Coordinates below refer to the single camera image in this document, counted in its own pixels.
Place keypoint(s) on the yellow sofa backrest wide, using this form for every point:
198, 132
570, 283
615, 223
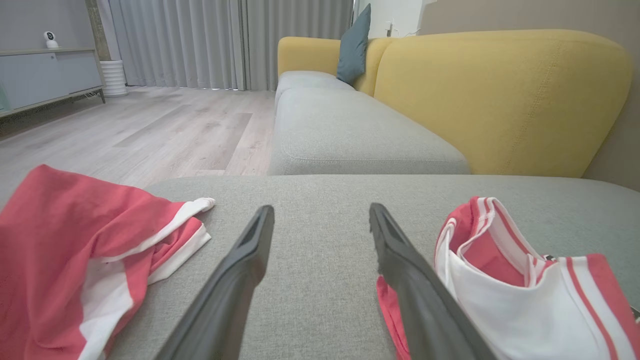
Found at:
500, 100

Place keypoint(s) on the grey sofa seat cushion large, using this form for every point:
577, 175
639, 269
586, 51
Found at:
350, 130

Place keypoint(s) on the grey sofa seat cushion small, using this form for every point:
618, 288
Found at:
305, 80

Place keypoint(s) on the white ribbed cylindrical appliance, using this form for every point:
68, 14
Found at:
114, 77

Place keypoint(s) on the teal throw pillow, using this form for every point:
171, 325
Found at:
354, 50

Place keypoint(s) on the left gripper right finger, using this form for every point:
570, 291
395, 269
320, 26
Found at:
420, 305

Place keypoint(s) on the grey pleated curtain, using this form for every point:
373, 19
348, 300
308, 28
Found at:
295, 25
175, 40

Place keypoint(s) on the small white security camera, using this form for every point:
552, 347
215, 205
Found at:
50, 40

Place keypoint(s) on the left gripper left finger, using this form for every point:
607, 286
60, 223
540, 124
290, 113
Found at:
235, 290

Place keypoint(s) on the yellow sofa backrest with armrest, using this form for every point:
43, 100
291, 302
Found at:
310, 55

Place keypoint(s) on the red shorts white stripe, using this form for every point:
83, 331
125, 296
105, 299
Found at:
50, 230

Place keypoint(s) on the brown wooden pillar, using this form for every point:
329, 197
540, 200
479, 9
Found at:
97, 25

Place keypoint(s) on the red and white jersey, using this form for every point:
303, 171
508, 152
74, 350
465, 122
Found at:
525, 310

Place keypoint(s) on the grey fabric sofa ottoman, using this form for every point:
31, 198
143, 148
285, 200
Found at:
320, 300

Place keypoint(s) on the grey sideboard cabinet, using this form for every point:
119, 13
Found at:
45, 77

